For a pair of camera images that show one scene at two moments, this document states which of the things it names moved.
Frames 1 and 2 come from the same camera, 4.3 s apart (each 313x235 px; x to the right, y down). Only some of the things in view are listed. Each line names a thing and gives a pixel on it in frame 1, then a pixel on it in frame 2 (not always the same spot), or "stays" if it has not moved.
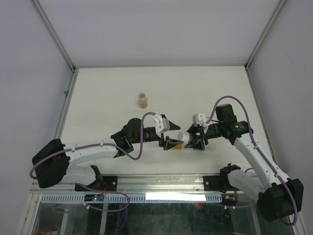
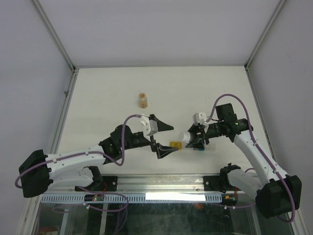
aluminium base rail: [139, 184] stays
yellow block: [178, 147] stays
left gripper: [168, 143] -> [161, 150]
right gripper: [193, 129] stays
